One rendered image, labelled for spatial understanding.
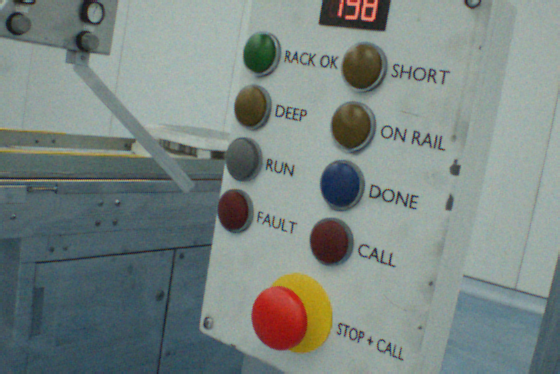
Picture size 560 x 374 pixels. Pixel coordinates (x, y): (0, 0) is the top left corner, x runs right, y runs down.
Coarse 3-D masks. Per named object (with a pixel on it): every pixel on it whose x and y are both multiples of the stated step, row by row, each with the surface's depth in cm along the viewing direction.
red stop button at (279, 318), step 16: (272, 288) 39; (288, 288) 39; (256, 304) 40; (272, 304) 39; (288, 304) 38; (256, 320) 40; (272, 320) 39; (288, 320) 38; (304, 320) 38; (272, 336) 39; (288, 336) 38; (304, 336) 39
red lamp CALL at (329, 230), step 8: (320, 224) 40; (328, 224) 39; (336, 224) 39; (312, 232) 40; (320, 232) 39; (328, 232) 39; (336, 232) 39; (344, 232) 39; (312, 240) 40; (320, 240) 39; (328, 240) 39; (336, 240) 39; (344, 240) 39; (312, 248) 40; (320, 248) 39; (328, 248) 39; (336, 248) 39; (344, 248) 39; (320, 256) 39; (328, 256) 39; (336, 256) 39
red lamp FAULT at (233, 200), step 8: (232, 192) 44; (224, 200) 44; (232, 200) 44; (240, 200) 43; (224, 208) 44; (232, 208) 44; (240, 208) 43; (224, 216) 44; (232, 216) 44; (240, 216) 43; (224, 224) 44; (232, 224) 44; (240, 224) 43
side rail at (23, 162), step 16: (0, 160) 97; (16, 160) 99; (32, 160) 102; (48, 160) 104; (64, 160) 107; (80, 160) 109; (96, 160) 112; (112, 160) 115; (128, 160) 118; (144, 160) 121; (176, 160) 127; (192, 160) 131; (208, 160) 135; (224, 160) 139
